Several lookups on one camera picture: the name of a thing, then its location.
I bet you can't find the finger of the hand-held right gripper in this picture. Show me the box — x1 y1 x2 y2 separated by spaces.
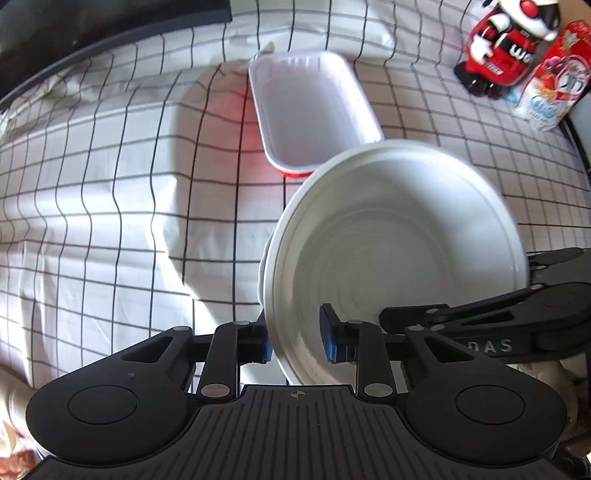
527 248 585 285
379 286 556 334

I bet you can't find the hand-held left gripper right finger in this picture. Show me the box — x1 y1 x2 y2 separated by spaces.
320 303 476 404

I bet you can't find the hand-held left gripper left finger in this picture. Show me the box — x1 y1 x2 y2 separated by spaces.
115 320 272 402

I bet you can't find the large white bowl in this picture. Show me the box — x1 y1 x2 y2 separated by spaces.
260 140 532 386

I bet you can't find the white box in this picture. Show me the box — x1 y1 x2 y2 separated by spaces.
564 90 591 172

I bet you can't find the red and white cereal bag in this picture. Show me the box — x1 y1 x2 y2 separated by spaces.
512 21 591 134

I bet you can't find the white black-grid tablecloth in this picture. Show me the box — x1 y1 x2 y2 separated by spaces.
0 0 591 402

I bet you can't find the red white black toy figure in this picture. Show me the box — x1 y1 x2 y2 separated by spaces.
454 0 562 100

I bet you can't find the red rectangular container white inside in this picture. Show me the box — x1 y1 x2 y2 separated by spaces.
248 51 384 180

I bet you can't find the black flat panel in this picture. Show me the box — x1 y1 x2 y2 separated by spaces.
0 0 232 110

